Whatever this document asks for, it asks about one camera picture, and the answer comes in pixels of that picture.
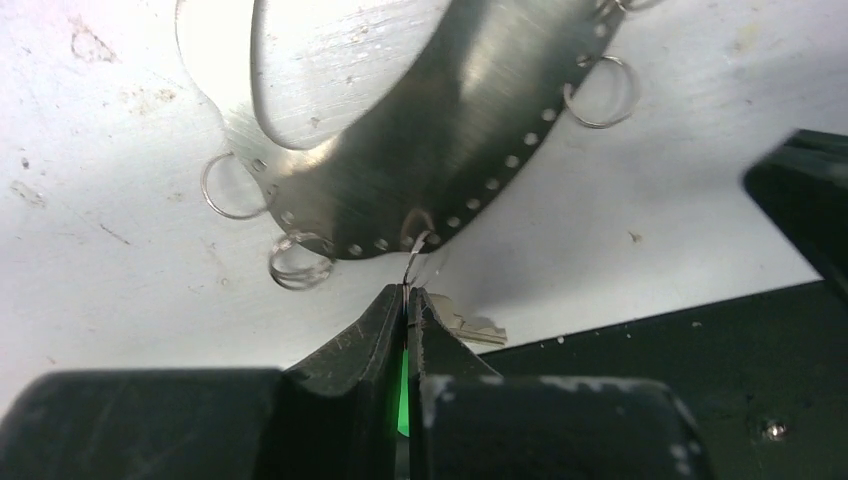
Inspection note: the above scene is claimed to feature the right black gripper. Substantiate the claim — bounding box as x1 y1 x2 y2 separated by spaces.
742 129 847 299

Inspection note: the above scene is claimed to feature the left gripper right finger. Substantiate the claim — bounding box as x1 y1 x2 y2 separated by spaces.
407 288 714 479

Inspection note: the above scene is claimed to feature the key with black head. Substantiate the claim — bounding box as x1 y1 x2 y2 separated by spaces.
430 294 508 346

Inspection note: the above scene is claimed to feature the green key tag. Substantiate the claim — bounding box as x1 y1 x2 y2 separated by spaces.
397 349 410 438

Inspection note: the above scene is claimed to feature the perforated metal key plate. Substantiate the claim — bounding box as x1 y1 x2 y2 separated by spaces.
175 1 625 260

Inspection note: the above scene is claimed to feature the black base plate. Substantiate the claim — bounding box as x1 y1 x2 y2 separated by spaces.
485 282 847 479

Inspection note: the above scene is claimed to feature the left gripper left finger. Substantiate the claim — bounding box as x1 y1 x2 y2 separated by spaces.
1 285 405 479

